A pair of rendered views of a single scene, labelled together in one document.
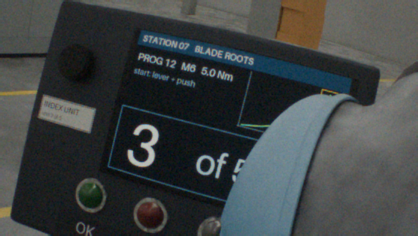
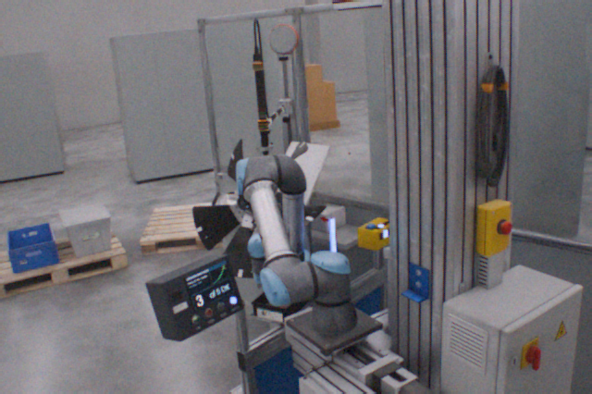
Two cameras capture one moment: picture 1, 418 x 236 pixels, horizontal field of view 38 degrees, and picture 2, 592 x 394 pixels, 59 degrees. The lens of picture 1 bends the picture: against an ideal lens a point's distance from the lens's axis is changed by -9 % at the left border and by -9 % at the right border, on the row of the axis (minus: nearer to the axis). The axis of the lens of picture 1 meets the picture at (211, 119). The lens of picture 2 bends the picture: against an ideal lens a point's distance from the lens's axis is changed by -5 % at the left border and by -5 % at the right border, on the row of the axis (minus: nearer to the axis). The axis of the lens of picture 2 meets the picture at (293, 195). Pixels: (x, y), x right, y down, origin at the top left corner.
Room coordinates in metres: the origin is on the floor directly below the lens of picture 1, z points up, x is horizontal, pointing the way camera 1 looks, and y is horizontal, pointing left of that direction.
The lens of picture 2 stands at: (-0.57, 1.17, 1.93)
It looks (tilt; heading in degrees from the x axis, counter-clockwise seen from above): 17 degrees down; 301
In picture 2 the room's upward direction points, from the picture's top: 5 degrees counter-clockwise
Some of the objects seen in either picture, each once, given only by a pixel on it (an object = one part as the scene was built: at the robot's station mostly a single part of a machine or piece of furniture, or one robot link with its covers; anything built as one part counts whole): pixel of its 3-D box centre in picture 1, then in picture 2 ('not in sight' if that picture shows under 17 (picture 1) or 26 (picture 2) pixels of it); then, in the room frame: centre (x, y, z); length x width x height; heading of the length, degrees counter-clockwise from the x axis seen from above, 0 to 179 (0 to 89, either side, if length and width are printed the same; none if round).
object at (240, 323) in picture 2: not in sight; (240, 326); (0.46, -0.16, 0.96); 0.03 x 0.03 x 0.20; 76
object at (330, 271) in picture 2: not in sight; (328, 275); (0.12, -0.18, 1.20); 0.13 x 0.12 x 0.14; 45
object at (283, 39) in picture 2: not in sight; (283, 39); (0.95, -1.43, 1.88); 0.16 x 0.07 x 0.16; 21
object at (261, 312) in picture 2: not in sight; (282, 301); (0.54, -0.55, 0.85); 0.22 x 0.17 x 0.07; 91
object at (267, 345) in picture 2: not in sight; (323, 311); (0.36, -0.58, 0.82); 0.90 x 0.04 x 0.08; 76
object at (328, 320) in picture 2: not in sight; (332, 308); (0.12, -0.18, 1.09); 0.15 x 0.15 x 0.10
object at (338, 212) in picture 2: not in sight; (325, 216); (0.73, -1.37, 0.92); 0.17 x 0.16 x 0.11; 76
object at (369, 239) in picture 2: not in sight; (377, 235); (0.27, -0.96, 1.02); 0.16 x 0.10 x 0.11; 76
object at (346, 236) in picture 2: not in sight; (333, 233); (0.67, -1.32, 0.85); 0.36 x 0.24 x 0.03; 166
